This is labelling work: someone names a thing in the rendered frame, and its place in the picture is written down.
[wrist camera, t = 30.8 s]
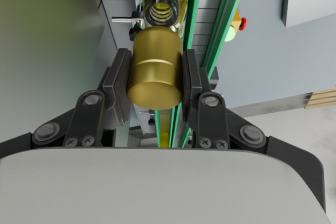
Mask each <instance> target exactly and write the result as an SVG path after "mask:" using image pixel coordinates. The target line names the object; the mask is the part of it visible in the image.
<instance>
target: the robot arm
mask: <svg viewBox="0 0 336 224"><path fill-rule="evenodd" d="M131 63H132V52H131V50H128V48H119V49H118V51H117V53H116V56H115V58H114V60H113V62H112V65H111V66H108V67H107V68H106V70H105V72H104V74H103V77H102V79H101V81H100V83H99V85H98V87H97V89H96V90H89V91H87V92H85V93H83V94H82V95H81V96H80V97H79V98H78V100H77V103H76V106H75V108H73V109H71V110H69V111H67V112H65V113H63V114H61V115H59V116H57V117H55V118H53V119H52V120H50V121H48V122H46V123H44V124H42V125H41V126H39V127H38V128H37V129H36V130H35V131H34V133H31V132H28V133H26V134H23V135H20V136H17V137H15V138H12V139H9V140H6V141H4V142H1V143H0V224H332V223H331V222H330V220H329V218H328V217H327V215H326V197H325V178H324V167H323V164H322V162H321V161H320V160H319V159H318V158H317V157H316V156H315V155H314V154H312V153H310V152H309V151H306V150H304V149H302V148H299V147H297V146H294V145H292V144H290V143H287V142H285V141H283V140H280V139H278V138H275V137H273V136H271V135H270V136H269V137H267V136H265V134H264V133H263V131H262V130H261V129H260V128H258V127H257V126H255V125H254V124H252V123H250V122H249V121H247V120H245V119H244V118H242V117H241V116H239V115H237V114H236V113H234V112H232V111H231V110H229V109H228V108H226V104H225V100H224V98H223V97H222V96H221V95H220V94H218V93H216V92H213V91H211V87H210V83H209V79H208V75H207V71H206V69H205V68H198V63H197V58H196V53H195V49H186V51H183V55H182V70H183V99H182V101H181V106H182V121H183V122H186V127H189V128H191V129H192V141H191V148H178V147H115V143H116V133H117V127H118V126H125V122H126V121H128V120H129V115H130V111H131V106H132V102H131V101H130V100H129V98H128V96H127V88H128V82H129V76H130V69H131Z"/></svg>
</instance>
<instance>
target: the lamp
mask: <svg viewBox="0 0 336 224"><path fill-rule="evenodd" d="M234 36H235V29H234V27H233V26H232V25H230V28H229V30H228V33H227V36H226V38H225V41H230V40H232V39H233V37H234Z"/></svg>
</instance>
